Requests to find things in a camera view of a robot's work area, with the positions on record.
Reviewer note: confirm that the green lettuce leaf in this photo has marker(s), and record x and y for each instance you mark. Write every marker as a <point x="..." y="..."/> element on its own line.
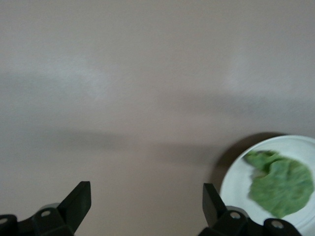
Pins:
<point x="283" y="186"/>

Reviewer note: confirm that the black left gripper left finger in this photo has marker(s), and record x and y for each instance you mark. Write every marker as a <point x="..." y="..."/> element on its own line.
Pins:
<point x="73" y="209"/>

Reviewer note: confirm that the beige round plate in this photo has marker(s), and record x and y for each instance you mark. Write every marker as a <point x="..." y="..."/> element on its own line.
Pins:
<point x="233" y="184"/>

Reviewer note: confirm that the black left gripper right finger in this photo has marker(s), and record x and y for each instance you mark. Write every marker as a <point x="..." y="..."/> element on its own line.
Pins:
<point x="216" y="218"/>

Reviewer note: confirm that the brown table mat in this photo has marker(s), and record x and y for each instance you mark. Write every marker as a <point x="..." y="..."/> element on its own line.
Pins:
<point x="123" y="98"/>

